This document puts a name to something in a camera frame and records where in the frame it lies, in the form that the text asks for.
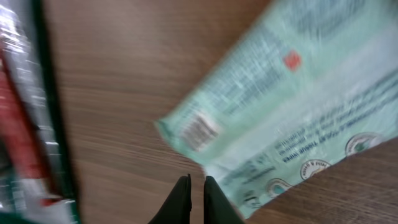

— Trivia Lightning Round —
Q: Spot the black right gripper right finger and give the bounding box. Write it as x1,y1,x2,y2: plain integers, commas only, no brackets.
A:
203,176,244,224

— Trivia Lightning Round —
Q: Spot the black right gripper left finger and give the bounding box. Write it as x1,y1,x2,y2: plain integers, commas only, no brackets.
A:
149,174,192,224

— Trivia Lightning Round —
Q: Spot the mint green wipes pack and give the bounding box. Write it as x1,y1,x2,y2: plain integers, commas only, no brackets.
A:
157,0,397,218

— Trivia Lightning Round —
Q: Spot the red stick sachet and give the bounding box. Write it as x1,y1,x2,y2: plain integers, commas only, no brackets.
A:
1,49,55,189

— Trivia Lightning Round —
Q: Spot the green 3M gloves package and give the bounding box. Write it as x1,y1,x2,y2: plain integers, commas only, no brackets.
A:
1,0,81,224

